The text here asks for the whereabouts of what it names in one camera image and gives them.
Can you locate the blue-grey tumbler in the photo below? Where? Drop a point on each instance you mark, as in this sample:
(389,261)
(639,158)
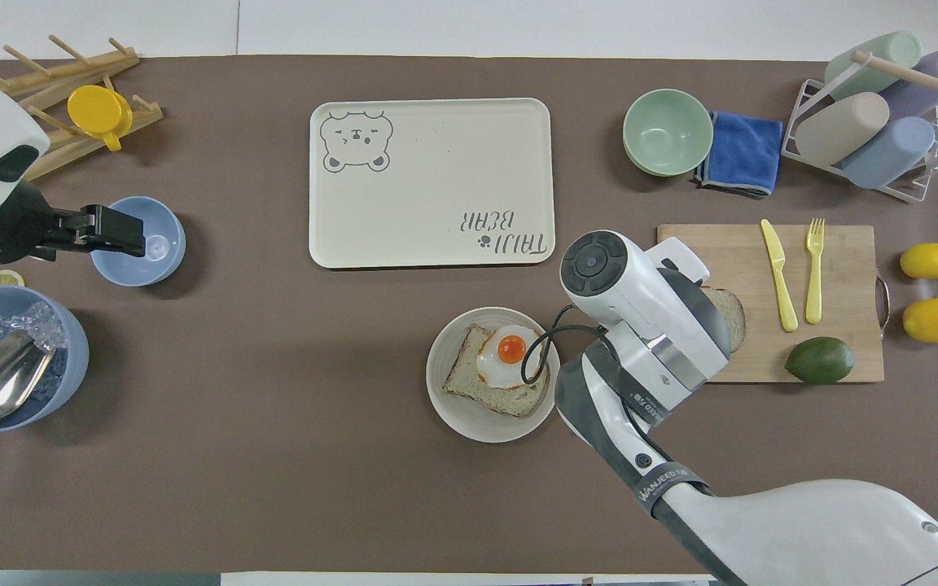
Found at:
(888,155)

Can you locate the wooden cutting board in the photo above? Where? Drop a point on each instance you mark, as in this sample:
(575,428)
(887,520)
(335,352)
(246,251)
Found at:
(843,277)

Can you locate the fried egg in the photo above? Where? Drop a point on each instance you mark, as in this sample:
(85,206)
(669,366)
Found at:
(506,362)

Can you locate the yellow plastic knife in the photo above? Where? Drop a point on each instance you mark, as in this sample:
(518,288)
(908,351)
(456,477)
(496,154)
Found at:
(780,281)

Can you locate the beige tumbler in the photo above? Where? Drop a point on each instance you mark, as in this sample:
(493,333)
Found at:
(839,130)

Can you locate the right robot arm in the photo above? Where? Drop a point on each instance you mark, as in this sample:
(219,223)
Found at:
(803,529)

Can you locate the yellow cup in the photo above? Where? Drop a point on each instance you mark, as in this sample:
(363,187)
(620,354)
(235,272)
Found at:
(96,110)

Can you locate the green tumbler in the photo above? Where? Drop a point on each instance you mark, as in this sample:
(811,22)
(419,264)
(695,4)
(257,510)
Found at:
(884,53)

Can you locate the yellow lemon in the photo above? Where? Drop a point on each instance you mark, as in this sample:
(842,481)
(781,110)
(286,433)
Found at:
(936,320)
(931,260)

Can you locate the purple tumbler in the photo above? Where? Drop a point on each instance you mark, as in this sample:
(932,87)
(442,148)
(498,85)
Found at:
(937,77)

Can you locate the lemon slice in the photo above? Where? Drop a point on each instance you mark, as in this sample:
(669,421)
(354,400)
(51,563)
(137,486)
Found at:
(5,279)

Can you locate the green avocado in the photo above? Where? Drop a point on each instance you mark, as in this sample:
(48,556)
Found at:
(819,360)

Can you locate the small blue bowl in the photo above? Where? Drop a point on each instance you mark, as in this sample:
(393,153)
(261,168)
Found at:
(161,244)

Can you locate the yellow plastic fork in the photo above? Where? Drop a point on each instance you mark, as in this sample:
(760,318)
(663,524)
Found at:
(814,285)

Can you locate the bread slice with egg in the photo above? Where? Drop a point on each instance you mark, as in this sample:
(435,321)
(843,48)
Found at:
(465,370)

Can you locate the plain bread slice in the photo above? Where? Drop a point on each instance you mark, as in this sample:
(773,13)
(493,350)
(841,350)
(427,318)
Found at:
(736,321)

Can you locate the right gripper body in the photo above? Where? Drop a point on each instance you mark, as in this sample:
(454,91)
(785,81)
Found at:
(713,334)

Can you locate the beige round plate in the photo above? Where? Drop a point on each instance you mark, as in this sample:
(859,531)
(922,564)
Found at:
(469,419)

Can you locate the green bowl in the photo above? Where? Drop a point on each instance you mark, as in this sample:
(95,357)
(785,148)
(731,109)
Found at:
(668,130)

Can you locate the wooden peg drying rack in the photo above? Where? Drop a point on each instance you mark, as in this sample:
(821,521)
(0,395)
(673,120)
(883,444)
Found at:
(46,81)

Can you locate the cream tray with bear print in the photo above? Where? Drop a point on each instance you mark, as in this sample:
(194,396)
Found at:
(436,179)

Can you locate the large blue ice bowl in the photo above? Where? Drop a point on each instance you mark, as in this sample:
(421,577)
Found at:
(66,366)

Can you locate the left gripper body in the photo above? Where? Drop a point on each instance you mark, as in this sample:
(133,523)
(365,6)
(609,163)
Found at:
(17,228)

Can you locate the blue cloth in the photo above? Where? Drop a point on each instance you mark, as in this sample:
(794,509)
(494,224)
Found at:
(746,155)

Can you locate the clear ice cubes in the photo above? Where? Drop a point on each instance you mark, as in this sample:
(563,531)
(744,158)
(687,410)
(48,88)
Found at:
(33,321)

